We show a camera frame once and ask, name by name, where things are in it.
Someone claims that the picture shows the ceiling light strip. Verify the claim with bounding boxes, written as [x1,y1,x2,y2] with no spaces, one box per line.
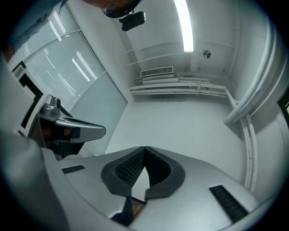
[173,0,194,53]

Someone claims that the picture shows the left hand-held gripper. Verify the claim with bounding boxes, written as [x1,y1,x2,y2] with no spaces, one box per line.
[12,60,107,144]

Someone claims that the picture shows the person's left hand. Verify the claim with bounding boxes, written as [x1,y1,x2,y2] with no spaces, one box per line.
[40,126,72,142]

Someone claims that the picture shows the black head camera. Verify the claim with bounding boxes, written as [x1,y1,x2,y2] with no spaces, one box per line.
[119,11,145,32]

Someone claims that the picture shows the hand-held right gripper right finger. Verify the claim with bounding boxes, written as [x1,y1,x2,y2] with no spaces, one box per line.
[130,146,260,231]

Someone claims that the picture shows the large white duct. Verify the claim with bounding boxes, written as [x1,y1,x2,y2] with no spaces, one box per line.
[223,22,280,126]

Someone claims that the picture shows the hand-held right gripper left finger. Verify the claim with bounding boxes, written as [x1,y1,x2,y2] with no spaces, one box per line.
[42,146,145,231]

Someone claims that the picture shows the white air vent grille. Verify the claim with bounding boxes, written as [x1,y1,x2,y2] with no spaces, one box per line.
[141,66,174,78]

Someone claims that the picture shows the person's head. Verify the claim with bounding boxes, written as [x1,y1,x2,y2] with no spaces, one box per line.
[82,0,142,18]

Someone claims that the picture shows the person's grey shirt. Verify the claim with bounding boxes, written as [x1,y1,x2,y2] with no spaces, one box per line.
[5,0,67,63]

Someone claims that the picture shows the white ceiling pipes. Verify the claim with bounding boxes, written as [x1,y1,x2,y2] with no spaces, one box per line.
[130,72,237,106]

